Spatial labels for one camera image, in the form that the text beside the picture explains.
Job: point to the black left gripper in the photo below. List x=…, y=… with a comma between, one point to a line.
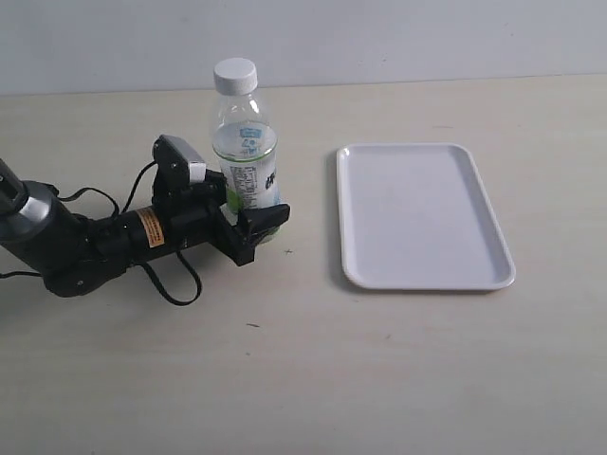
x=192, y=216

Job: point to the clear plastic drink bottle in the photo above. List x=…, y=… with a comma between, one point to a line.
x=246, y=148

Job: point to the white bottle cap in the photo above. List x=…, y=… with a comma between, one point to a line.
x=235, y=77

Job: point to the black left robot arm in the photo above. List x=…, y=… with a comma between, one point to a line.
x=75, y=255

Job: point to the white rectangular plastic tray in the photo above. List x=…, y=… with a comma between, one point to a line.
x=416, y=217

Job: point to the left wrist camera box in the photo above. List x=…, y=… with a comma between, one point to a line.
x=178, y=162

